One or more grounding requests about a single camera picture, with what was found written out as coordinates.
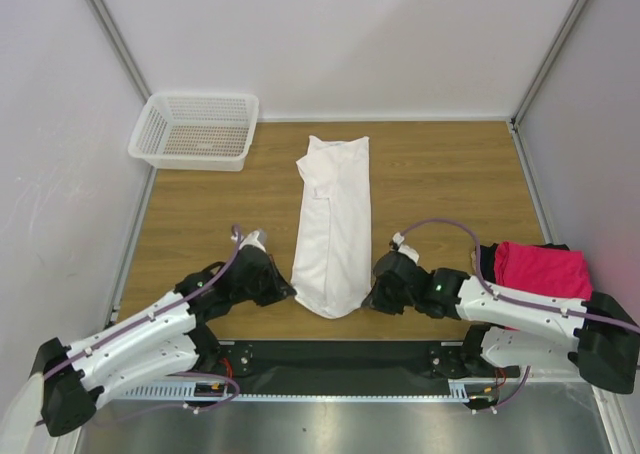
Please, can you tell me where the white t shirt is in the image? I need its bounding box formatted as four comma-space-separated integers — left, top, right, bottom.
291, 136, 372, 319

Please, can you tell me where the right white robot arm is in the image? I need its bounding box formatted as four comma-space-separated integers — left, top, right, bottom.
362, 250, 639, 394

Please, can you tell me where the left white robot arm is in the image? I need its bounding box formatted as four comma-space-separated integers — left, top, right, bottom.
32, 245, 295, 437

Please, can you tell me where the folded black t shirt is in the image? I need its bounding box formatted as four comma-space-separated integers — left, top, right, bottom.
479, 243, 570, 283

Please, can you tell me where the white plastic basket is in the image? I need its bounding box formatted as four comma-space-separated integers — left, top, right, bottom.
128, 93, 259, 172

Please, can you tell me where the folded pink t shirt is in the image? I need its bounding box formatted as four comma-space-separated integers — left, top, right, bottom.
495, 241, 593, 300

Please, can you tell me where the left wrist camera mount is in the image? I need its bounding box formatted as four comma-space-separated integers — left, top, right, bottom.
231, 225, 267, 254

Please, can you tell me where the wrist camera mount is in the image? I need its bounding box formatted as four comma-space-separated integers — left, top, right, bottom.
231, 225, 267, 254
390, 232, 420, 264

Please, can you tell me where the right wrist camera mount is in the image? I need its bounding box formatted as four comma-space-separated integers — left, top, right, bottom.
390, 232, 420, 264

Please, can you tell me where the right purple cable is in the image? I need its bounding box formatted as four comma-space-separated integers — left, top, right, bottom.
394, 217, 640, 415

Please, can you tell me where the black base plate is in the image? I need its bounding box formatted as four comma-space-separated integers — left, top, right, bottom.
194, 340, 520, 397

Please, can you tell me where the aluminium frame rail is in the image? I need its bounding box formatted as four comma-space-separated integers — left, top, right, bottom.
69, 338, 621, 413

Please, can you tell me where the left corner aluminium post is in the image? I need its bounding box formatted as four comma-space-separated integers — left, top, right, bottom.
85, 0, 151, 103

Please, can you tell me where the corner aluminium post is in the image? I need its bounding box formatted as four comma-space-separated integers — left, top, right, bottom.
85, 0, 151, 103
510, 0, 591, 129

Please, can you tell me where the right corner aluminium post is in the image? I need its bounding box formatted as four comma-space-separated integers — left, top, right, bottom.
510, 0, 591, 129

